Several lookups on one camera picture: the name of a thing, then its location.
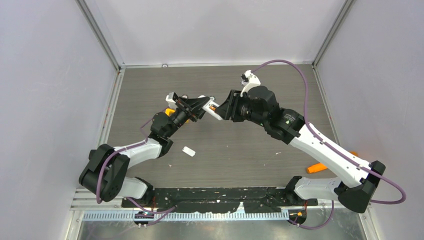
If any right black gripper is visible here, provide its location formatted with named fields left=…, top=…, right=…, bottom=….
left=215, top=89, right=267, bottom=127

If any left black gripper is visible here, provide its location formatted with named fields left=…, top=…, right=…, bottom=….
left=165, top=97, right=212, bottom=138

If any white remote control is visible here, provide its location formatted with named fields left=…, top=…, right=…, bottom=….
left=202, top=99, right=223, bottom=121

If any white battery cover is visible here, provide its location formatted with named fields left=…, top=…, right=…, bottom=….
left=182, top=146, right=196, bottom=157

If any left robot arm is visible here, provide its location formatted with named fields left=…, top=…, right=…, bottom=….
left=78, top=92, right=215, bottom=207

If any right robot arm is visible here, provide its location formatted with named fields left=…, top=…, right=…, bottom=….
left=209, top=86, right=386, bottom=213

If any yellow plastic triangle frame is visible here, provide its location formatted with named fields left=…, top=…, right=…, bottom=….
left=165, top=108, right=176, bottom=116

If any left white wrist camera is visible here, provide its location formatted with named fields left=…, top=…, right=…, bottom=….
left=165, top=92, right=179, bottom=106

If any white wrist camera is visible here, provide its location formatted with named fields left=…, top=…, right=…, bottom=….
left=240, top=70, right=261, bottom=96
left=165, top=92, right=179, bottom=106

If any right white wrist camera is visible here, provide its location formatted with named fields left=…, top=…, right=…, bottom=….
left=240, top=70, right=261, bottom=96

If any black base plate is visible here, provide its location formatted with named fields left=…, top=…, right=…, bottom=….
left=134, top=186, right=318, bottom=214

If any aluminium rail frame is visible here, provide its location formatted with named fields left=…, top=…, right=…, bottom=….
left=70, top=185, right=372, bottom=222

